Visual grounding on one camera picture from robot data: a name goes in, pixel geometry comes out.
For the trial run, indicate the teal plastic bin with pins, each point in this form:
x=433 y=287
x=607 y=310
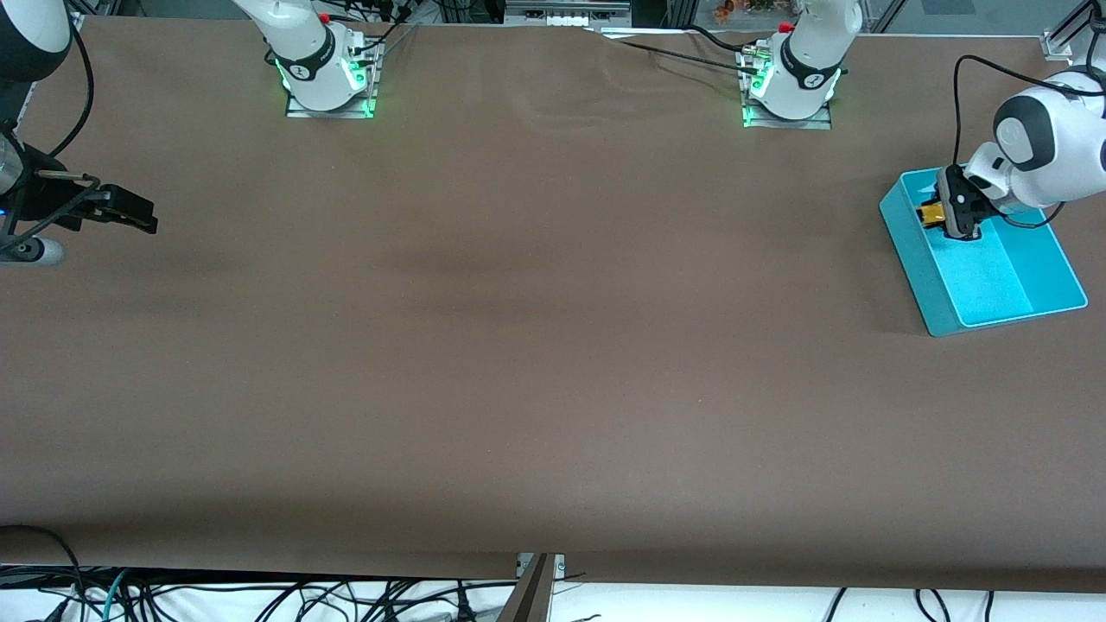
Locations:
x=994 y=285

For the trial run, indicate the aluminium table support beam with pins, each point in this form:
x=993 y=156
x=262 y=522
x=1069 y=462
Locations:
x=531 y=596

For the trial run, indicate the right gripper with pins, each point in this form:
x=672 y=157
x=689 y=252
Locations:
x=43 y=200

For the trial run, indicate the grey power strip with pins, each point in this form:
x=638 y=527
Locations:
x=566 y=12

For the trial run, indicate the metal table corner bracket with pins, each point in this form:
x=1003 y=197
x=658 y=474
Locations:
x=1054 y=43

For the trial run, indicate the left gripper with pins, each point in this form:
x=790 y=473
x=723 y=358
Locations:
x=956 y=205

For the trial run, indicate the colourful background object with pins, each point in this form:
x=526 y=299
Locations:
x=743 y=9

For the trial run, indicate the yellow beetle toy car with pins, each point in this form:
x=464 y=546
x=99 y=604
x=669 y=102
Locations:
x=931 y=214

